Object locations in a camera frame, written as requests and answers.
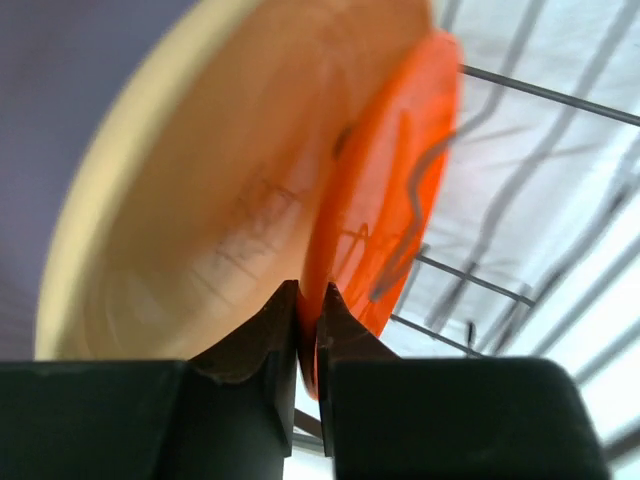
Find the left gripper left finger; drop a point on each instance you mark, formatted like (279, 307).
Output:
(225, 414)

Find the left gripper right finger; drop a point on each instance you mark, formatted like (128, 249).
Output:
(385, 417)

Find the orange plate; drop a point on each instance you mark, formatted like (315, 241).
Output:
(378, 201)

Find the beige plate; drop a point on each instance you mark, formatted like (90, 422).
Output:
(197, 196)

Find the large purple plate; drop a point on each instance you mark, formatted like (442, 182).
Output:
(62, 64)

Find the dark wire dish rack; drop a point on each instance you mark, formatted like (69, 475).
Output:
(533, 247)

